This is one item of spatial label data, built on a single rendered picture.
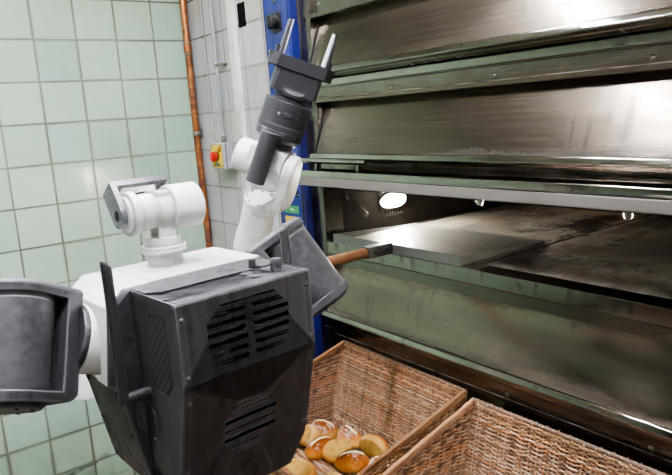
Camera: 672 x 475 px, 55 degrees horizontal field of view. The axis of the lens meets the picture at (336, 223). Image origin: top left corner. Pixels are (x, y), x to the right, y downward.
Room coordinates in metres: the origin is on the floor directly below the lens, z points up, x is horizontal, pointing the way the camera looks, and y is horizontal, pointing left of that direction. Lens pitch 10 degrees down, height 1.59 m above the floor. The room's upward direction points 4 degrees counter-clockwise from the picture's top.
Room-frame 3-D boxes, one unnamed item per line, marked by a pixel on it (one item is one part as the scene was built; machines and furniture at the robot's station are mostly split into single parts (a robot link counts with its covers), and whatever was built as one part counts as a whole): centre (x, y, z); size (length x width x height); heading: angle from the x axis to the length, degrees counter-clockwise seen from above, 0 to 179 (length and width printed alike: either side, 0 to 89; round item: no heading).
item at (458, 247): (1.96, -0.30, 1.20); 0.55 x 0.36 x 0.03; 36
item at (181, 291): (0.88, 0.21, 1.26); 0.34 x 0.30 x 0.36; 131
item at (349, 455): (1.71, 0.00, 0.62); 0.10 x 0.07 x 0.06; 89
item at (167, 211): (0.93, 0.25, 1.47); 0.10 x 0.07 x 0.09; 131
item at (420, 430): (1.70, 0.03, 0.72); 0.56 x 0.49 x 0.28; 35
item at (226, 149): (2.57, 0.42, 1.46); 0.10 x 0.07 x 0.10; 36
